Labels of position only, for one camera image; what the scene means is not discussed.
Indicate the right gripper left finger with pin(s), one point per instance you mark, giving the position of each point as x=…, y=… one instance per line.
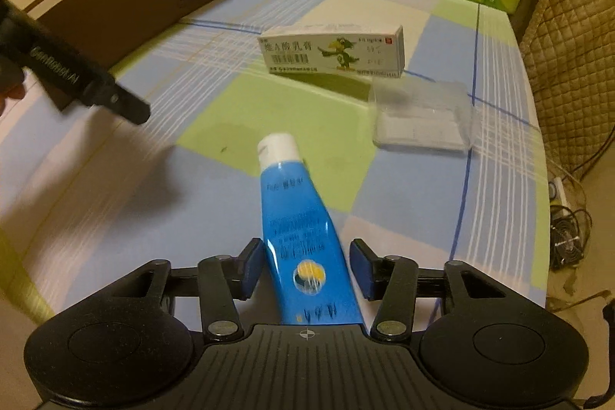
x=223, y=279

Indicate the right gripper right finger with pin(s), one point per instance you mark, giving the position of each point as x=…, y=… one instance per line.
x=392, y=281

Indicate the blue cream tube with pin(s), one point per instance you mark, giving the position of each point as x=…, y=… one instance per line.
x=306, y=260

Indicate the clear plastic case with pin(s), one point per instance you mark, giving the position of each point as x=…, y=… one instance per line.
x=412, y=113

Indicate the white ointment box with parrot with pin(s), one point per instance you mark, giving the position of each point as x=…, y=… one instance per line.
x=335, y=49

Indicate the left hand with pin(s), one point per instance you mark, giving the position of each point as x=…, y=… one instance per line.
x=12, y=82

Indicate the checkered bed sheet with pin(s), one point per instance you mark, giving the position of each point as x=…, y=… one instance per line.
x=87, y=196

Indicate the small black fan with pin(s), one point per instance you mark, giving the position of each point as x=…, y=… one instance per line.
x=570, y=231

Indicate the white power strip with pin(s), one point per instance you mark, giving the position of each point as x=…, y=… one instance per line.
x=556, y=193

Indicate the quilted beige chair cover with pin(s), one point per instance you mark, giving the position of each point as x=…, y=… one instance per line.
x=567, y=47

